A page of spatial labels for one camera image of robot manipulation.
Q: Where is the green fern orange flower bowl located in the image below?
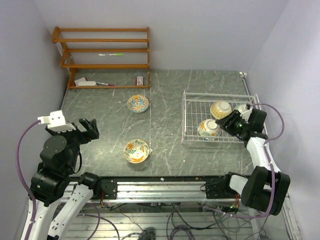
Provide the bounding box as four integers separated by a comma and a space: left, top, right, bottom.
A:
123, 139, 152, 164

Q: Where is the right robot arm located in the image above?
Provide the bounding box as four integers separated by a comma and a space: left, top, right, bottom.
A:
200, 108, 291, 217

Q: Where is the white wire dish rack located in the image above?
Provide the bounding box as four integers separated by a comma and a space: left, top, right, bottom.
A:
181, 92, 267, 145

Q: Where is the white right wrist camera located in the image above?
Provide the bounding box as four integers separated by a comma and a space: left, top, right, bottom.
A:
240, 104, 253, 122

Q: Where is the blue orange floral bowl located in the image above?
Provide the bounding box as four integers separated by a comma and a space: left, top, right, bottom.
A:
126, 94, 150, 114

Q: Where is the light teal ribbed bowl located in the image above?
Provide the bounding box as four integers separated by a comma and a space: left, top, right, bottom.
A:
233, 104, 249, 114

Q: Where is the red white flat box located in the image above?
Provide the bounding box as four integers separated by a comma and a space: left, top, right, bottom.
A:
73, 77, 88, 87

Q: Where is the aluminium mounting rail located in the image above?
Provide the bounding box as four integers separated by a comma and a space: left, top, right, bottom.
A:
24, 180, 291, 203

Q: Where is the orange flower green leaf bowl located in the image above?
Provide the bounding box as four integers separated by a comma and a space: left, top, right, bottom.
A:
197, 119, 222, 141

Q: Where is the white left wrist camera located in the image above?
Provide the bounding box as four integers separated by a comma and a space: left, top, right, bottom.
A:
37, 110, 76, 133

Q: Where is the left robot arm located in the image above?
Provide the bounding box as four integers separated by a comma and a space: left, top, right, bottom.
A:
15, 116, 106, 240

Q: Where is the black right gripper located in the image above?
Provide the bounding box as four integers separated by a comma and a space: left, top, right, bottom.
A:
215, 109, 250, 136

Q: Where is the wooden shelf rack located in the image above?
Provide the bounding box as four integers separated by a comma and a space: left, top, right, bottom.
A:
51, 26, 151, 90

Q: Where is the green white marker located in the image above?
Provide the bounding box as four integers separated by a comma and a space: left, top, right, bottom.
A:
98, 53, 124, 57

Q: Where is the yellow sun pattern bowl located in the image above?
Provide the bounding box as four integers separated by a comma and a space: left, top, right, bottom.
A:
210, 100, 232, 120

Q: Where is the white plastic case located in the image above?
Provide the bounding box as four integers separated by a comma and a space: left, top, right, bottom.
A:
80, 81, 97, 87

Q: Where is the red white small box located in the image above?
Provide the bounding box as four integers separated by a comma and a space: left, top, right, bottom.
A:
135, 76, 144, 87

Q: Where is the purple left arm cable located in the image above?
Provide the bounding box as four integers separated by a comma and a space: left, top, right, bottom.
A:
15, 119, 42, 238

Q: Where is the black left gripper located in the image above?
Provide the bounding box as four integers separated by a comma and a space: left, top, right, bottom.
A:
45, 116, 98, 171

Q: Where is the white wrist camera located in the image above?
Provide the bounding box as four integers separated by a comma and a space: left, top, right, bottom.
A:
240, 104, 253, 122
37, 110, 76, 133

